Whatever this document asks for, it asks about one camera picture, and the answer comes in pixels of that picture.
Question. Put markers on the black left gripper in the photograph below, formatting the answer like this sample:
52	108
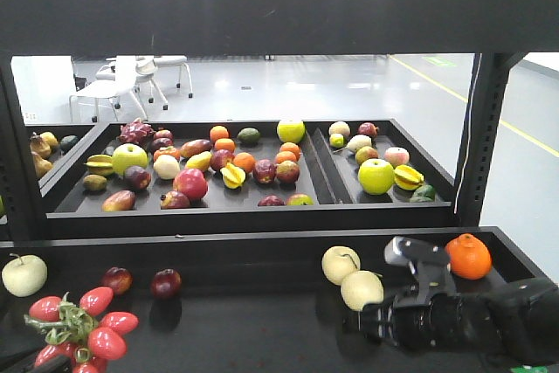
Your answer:
25	361

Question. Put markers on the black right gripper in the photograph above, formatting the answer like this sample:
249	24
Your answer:
430	314

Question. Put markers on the red cherry tomato bunch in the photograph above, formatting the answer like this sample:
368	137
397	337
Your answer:
86	334

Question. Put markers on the purple dragon fruit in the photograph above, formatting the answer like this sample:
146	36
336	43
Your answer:
136	132

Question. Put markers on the orange tangerine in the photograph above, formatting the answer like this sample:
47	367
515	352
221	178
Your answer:
469	257

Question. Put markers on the pale pear centre front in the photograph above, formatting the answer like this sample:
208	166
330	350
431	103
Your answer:
361	288

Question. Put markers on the dark red plum left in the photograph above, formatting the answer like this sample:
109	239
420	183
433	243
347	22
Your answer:
119	279

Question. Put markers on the dark red plum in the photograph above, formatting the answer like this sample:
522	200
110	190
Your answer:
166	284
119	279

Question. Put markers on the pale pear centre back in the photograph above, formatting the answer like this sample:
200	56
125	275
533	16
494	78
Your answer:
338	261

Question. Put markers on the dark red plum right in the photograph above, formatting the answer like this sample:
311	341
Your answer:
166	284

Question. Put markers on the yellow starfruit right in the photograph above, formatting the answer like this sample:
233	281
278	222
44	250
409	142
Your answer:
408	178

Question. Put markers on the yellow starfruit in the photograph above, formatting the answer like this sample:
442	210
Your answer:
408	178
233	176

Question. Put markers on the big green apple right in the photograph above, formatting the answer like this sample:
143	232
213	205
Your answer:
376	176

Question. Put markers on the big green apple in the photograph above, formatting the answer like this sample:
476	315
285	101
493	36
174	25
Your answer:
376	176
127	155

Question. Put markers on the dark produce display stand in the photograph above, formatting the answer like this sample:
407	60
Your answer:
251	282

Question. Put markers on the big green apple left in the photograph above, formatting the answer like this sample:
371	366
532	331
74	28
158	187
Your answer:
127	155

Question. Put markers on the big red apple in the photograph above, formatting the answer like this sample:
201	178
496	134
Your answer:
192	183

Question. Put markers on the yellow green apple back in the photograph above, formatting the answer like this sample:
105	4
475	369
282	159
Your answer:
291	130

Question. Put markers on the yellow starfruit centre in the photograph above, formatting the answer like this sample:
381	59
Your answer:
233	176

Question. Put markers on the white office chair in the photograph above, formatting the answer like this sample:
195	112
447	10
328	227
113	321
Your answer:
112	89

